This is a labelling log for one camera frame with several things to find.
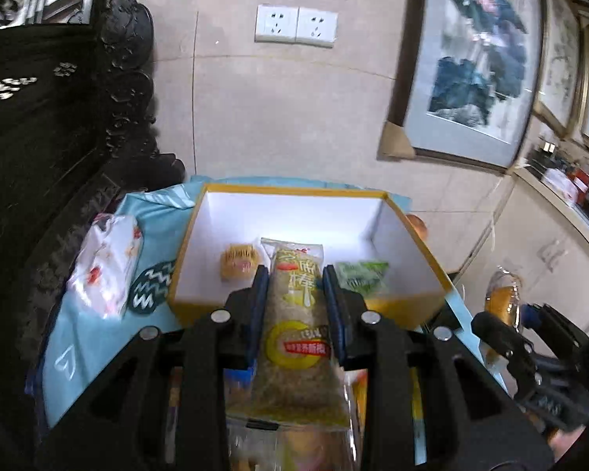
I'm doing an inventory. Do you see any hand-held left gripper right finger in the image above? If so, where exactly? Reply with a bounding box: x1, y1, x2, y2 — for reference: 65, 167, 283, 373
322, 265, 555, 471

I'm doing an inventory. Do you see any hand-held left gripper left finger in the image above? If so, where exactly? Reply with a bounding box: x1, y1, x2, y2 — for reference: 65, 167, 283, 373
34, 265, 271, 471

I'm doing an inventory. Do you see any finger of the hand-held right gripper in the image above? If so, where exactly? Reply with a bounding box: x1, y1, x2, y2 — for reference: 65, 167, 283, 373
520, 303, 589, 359
471, 311, 536, 402

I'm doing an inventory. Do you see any green snack packet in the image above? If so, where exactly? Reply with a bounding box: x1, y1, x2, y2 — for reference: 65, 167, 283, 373
335, 261, 390, 300

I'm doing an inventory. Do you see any small round yellow snack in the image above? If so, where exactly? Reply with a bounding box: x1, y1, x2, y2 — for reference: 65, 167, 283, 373
221, 244, 260, 281

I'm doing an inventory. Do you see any clear grain bar packet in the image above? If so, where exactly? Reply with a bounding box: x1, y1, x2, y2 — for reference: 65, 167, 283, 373
261, 238, 351, 427

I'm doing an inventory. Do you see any yellow cardboard box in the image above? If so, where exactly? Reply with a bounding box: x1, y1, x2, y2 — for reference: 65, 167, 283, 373
167, 184, 452, 329

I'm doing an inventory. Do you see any plastic bottle orange drink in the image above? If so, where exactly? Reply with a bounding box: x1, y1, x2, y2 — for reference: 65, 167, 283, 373
483, 265, 526, 354

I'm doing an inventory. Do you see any white cabinet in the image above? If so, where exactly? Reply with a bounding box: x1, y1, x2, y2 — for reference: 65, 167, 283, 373
452, 157, 589, 334

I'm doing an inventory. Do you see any red yellow apple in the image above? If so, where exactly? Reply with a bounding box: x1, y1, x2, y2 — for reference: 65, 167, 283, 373
406, 213, 429, 243

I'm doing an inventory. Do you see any clear plastic snack packet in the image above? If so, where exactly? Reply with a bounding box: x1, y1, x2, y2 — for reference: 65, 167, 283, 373
226, 417, 359, 471

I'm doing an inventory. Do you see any white red tissue pack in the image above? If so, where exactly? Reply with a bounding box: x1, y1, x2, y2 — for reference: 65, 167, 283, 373
68, 213, 143, 319

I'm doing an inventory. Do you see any light blue tablecloth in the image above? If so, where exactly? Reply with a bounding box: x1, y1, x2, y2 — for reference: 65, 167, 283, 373
27, 177, 477, 427

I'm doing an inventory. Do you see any dark carved wooden furniture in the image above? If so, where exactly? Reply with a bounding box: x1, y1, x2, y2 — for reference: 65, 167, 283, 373
0, 0, 187, 471

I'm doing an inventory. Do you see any grey framed landscape painting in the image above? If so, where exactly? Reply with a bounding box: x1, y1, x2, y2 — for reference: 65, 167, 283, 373
378, 0, 555, 175

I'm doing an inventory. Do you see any white wall socket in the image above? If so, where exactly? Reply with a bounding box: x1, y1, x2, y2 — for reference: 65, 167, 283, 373
254, 5, 299, 42
295, 7, 338, 49

